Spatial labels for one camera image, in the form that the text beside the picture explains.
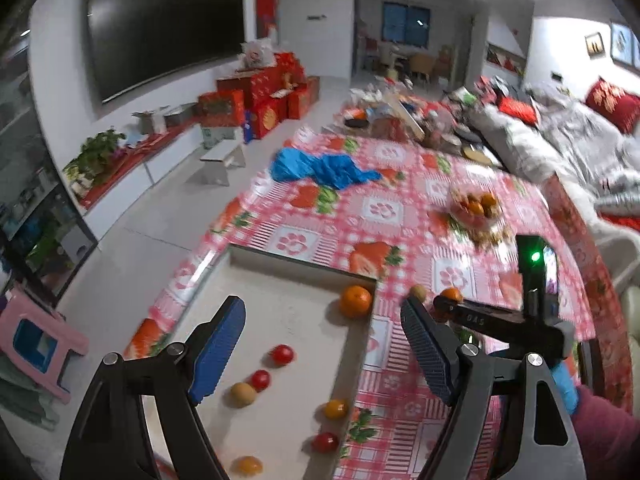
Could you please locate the red flat cushion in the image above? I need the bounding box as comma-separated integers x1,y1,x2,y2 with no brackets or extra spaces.
497,96,541,126

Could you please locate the large framed picture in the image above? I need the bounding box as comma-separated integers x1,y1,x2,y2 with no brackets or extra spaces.
610,22,633,66

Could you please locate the green folded cloth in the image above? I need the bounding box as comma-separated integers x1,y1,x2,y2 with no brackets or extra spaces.
0,355,61,431

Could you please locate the clear glass bowl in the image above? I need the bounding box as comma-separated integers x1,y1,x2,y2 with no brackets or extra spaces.
449,187,502,228

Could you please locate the dark window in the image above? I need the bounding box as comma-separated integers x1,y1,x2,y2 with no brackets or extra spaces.
382,2,432,43

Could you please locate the red patterned cushion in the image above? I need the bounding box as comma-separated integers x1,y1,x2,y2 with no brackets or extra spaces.
584,77,640,133

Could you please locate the pile of dry peels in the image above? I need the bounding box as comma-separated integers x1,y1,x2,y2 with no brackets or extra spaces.
465,222,516,251

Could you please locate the strawberry print tablecloth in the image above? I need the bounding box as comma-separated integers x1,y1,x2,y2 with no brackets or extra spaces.
122,130,636,480

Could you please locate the small framed picture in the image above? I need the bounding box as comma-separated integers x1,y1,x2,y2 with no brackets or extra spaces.
584,32,607,60

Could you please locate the person's right forearm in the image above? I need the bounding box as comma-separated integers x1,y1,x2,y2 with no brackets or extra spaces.
570,385,640,480

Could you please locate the green potted plant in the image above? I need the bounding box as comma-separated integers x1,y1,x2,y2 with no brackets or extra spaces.
62,129,128,191

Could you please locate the blue cloth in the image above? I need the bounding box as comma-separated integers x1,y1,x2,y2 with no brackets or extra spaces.
270,147,383,191

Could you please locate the large orange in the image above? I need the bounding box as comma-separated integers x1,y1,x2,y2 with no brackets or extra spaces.
340,285,373,318

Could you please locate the black wall television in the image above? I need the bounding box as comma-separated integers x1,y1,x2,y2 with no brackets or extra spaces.
86,0,247,105

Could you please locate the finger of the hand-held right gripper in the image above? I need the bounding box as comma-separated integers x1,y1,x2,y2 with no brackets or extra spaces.
431,294,526,333

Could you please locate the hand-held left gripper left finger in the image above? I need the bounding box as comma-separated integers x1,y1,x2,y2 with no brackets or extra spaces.
60,295,247,480

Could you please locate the person's right hand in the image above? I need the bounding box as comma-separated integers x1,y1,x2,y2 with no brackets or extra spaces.
550,362,581,416

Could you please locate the pink plastic stool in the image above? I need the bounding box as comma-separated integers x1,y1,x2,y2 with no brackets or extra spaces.
0,285,91,403

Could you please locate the sofa with grey blanket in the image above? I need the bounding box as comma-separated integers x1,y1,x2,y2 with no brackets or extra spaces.
470,75,640,241

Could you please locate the dark glass cabinet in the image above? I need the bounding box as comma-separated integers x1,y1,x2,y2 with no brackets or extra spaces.
0,45,98,306

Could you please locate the stack of red gift boxes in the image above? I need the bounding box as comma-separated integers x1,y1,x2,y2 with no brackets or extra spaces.
197,52,322,141

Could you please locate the grey shallow tray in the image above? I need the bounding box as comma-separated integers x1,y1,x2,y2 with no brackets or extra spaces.
147,244,379,480

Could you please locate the white paper bag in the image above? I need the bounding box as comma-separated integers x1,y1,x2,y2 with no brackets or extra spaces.
239,39,278,70

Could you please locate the white step stool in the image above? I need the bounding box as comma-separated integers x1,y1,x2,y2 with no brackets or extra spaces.
200,140,248,187

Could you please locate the wooden chair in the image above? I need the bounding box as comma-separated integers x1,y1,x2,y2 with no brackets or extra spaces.
407,52,441,86

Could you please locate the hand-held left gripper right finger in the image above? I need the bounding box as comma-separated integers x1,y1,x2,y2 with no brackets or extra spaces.
400,295,587,480

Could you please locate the pile of snacks and bottles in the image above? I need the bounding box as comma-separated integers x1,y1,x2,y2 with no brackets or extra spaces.
332,85,493,161

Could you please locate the white television cabinet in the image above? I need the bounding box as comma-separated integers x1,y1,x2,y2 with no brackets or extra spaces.
75,110,211,241

